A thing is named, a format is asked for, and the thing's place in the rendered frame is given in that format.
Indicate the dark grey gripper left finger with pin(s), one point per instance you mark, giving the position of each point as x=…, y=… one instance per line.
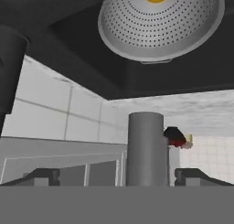
x=45, y=176

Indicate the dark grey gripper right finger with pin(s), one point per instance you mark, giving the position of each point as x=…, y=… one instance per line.
x=186, y=176

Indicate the dark sink basin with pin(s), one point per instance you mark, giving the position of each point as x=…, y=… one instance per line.
x=76, y=48

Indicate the grey perforated metal colander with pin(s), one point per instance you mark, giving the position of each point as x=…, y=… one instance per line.
x=161, y=32

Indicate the wide grey cabinet door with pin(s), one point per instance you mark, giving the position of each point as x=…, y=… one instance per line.
x=42, y=162

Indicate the black and red small object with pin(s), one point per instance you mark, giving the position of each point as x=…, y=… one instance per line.
x=176, y=136

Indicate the narrow grey cabinet door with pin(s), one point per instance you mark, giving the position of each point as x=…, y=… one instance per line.
x=102, y=172

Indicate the grey cylindrical faucet post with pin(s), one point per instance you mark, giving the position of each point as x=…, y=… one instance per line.
x=147, y=148

